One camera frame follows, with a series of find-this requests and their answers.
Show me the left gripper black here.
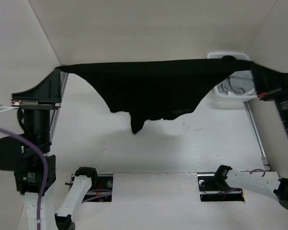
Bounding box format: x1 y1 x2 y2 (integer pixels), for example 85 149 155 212
14 67 63 152

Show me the black tank top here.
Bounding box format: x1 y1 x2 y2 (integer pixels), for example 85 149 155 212
58 58 245 133

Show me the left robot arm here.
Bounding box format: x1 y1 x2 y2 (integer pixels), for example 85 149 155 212
0 69 75 230

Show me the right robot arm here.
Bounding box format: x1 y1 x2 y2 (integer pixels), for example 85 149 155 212
213 60 288 210

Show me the grey garment in basket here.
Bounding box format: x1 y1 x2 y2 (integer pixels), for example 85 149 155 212
217 71 256 96

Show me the white plastic basket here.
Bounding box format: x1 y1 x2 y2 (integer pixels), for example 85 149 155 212
207 51 257 102

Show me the black garment in basket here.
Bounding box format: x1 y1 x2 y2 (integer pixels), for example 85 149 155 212
221 55 236 61

